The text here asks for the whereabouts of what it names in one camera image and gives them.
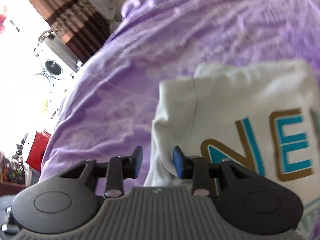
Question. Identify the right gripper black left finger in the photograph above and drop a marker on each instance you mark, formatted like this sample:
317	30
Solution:
71	198

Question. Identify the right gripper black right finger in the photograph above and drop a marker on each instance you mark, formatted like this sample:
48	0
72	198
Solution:
243	198

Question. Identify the white shirt with teal letters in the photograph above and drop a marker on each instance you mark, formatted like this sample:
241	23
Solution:
264	116

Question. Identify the red box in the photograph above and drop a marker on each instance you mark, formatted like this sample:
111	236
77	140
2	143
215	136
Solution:
37	148

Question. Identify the purple floral bed sheet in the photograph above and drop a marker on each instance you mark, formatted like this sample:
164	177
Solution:
111	107

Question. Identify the white washing machine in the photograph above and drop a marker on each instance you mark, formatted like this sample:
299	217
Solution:
56	60

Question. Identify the brown striped curtain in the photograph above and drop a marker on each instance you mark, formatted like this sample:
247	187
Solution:
83	29

